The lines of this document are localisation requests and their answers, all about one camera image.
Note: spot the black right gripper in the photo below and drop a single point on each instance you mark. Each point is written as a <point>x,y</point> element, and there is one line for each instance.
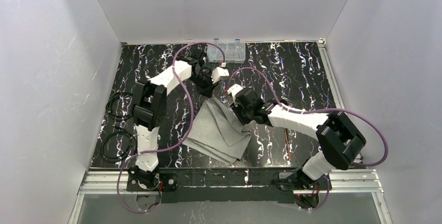
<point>241,111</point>

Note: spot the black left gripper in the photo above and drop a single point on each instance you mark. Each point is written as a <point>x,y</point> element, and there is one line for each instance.
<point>207,86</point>

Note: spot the grey cloth napkin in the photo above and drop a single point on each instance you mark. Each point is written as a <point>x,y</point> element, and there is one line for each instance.
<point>217,133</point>

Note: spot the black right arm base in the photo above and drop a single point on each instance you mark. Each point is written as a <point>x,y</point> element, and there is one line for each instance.
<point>292,180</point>

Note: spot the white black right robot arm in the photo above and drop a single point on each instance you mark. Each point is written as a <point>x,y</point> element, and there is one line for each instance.
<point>340,140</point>

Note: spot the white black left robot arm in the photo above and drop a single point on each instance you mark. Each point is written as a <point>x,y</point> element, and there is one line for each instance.
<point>149,102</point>

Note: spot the black copper spoon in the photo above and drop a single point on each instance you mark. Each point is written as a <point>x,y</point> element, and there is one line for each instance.
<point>287,141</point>

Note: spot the clear plastic compartment box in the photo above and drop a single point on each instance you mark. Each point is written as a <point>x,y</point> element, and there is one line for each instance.
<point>234,52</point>

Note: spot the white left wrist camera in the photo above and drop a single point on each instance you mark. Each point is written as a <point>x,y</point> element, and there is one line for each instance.
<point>219,74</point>

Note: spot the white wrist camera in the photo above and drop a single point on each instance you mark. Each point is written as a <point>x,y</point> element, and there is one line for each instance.
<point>219,74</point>
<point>233,92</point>

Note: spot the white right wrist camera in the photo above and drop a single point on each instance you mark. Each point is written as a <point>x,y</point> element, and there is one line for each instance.
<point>233,92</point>

